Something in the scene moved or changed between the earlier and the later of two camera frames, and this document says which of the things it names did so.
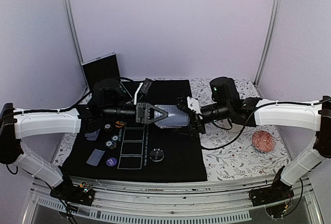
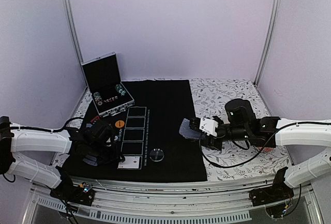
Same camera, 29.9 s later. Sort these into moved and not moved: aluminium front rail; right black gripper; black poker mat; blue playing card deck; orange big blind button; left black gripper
Moved: left black gripper; blue playing card deck; right black gripper
Not moved: black poker mat; aluminium front rail; orange big blind button
